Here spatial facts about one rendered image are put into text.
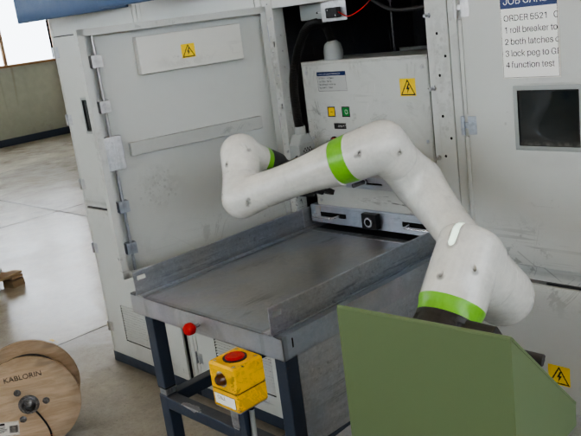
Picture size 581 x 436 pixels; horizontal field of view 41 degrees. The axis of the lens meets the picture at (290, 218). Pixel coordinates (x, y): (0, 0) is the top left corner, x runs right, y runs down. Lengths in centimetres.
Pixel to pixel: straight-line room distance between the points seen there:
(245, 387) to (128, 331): 225
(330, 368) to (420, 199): 47
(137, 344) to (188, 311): 174
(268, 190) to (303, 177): 11
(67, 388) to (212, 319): 142
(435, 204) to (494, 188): 32
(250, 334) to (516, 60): 92
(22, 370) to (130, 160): 118
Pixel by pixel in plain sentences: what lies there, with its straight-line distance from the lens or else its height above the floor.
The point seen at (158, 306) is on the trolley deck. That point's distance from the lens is 214.
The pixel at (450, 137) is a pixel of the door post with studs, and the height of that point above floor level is 117.
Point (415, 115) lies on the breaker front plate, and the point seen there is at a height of 122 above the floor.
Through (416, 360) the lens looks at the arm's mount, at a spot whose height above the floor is 95.
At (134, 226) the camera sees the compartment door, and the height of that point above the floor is 99.
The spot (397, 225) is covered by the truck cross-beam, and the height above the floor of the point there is 89.
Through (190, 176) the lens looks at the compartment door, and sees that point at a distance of 246.
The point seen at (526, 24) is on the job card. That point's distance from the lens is 197.
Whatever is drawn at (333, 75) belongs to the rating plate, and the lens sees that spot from 244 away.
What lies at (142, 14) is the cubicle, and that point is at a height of 162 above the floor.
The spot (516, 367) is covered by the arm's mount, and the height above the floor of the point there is 97.
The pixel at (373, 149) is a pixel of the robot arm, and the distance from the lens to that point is 177.
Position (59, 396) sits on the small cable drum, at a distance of 329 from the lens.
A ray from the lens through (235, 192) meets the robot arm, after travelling 199.
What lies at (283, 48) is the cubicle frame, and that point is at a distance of 255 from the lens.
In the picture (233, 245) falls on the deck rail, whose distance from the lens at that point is 240.
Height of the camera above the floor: 155
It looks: 15 degrees down
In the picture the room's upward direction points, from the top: 8 degrees counter-clockwise
